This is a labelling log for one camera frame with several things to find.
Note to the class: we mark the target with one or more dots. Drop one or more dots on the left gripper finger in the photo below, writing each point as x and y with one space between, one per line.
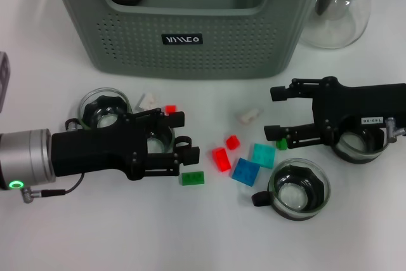
174 119
190 156

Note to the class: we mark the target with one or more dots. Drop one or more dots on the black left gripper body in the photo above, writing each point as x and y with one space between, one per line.
95 153

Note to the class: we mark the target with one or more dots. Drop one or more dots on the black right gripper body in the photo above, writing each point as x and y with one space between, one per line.
355 106

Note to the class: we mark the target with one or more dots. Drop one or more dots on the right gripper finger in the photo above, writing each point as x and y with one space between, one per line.
278 94
273 133

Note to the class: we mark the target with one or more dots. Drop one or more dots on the glass teacup black base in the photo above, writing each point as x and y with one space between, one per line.
158 144
361 158
101 103
298 198

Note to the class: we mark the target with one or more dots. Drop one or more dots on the grey-green perforated storage bin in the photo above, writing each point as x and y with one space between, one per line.
222 55

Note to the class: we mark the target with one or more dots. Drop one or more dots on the small red toy brick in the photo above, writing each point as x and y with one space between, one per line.
170 109
232 142

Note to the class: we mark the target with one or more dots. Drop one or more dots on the green toy brick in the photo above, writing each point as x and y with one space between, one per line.
280 144
193 178

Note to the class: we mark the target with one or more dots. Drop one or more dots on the teal square toy plate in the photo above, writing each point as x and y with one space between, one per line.
264 156

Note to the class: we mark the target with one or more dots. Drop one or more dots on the white toy brick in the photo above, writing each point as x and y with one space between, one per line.
149 101
249 116

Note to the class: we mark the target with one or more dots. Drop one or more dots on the red slope toy brick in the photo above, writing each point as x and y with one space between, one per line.
221 160

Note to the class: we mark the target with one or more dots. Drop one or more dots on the blue square toy plate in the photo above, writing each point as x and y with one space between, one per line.
245 172

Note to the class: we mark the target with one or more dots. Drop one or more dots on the glass carafe black lid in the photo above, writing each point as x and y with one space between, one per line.
336 23

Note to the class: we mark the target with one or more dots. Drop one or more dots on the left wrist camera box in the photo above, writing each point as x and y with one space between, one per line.
3 80

